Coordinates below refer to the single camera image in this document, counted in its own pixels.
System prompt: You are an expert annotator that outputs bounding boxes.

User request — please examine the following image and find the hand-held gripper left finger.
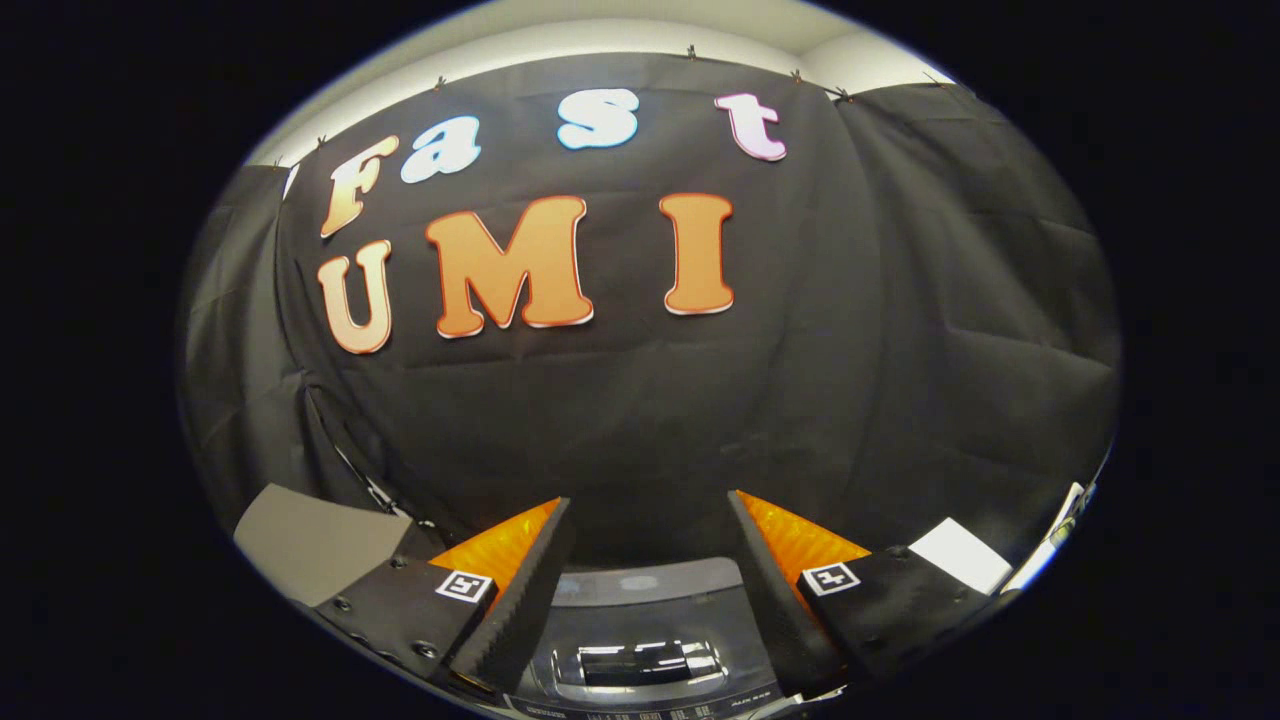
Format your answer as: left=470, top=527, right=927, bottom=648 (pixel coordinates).
left=312, top=497, right=576, bottom=697

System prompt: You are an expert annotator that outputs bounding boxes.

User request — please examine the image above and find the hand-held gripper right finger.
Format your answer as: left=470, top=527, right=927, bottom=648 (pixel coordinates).
left=728, top=490, right=1003, bottom=699

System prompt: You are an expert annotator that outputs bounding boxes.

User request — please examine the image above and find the dark glass washing machine lid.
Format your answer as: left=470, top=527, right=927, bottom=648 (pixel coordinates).
left=540, top=590, right=786, bottom=703

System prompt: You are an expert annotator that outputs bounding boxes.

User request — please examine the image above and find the grey washing machine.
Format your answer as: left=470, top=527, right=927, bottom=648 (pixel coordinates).
left=505, top=558, right=806, bottom=720

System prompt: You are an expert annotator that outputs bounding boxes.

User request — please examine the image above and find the white paper sheet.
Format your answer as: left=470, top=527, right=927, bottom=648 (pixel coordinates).
left=908, top=518, right=1013, bottom=596

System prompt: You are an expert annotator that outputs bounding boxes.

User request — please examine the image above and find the grey side table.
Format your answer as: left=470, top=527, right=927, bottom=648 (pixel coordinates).
left=233, top=484, right=441, bottom=608

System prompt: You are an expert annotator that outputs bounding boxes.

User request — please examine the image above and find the black backdrop cloth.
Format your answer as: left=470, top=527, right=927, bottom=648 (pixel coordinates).
left=178, top=52, right=1121, bottom=571

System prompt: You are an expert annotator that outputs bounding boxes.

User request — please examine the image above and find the white shelf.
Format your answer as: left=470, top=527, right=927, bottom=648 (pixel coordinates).
left=1000, top=482, right=1098, bottom=593

